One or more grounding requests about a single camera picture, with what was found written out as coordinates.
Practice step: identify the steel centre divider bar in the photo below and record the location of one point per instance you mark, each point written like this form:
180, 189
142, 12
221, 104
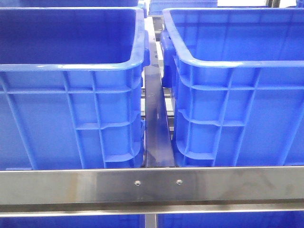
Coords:
158, 146

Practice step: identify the large blue crate left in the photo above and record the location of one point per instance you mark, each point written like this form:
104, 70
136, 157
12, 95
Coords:
70, 88

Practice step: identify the large blue crate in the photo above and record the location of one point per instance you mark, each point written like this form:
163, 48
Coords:
70, 88
238, 85

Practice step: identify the large blue crate right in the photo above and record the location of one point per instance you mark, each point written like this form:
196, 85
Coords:
238, 85

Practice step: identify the blue crate back right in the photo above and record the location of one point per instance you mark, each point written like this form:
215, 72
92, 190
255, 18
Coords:
156, 6

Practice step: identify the blue crate lower left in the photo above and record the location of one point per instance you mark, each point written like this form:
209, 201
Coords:
109, 221

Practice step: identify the blue crate back left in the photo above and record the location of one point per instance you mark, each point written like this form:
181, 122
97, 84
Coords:
83, 3

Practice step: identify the blue crate lower right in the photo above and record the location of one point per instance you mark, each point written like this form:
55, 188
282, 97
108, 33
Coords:
276, 219

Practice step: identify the left rail screw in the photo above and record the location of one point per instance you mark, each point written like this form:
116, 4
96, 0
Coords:
137, 183

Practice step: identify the rail screw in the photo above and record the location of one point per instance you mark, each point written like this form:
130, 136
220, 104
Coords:
179, 182
137, 183

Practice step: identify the right rail screw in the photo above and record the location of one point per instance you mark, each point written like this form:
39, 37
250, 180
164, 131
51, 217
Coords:
179, 182

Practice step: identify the steel lower centre post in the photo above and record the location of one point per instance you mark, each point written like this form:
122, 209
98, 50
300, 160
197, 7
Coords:
151, 221

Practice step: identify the steel front rail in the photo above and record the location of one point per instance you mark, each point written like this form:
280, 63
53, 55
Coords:
112, 191

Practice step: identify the dark vertical post background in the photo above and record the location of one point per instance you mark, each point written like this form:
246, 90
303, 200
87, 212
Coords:
273, 3

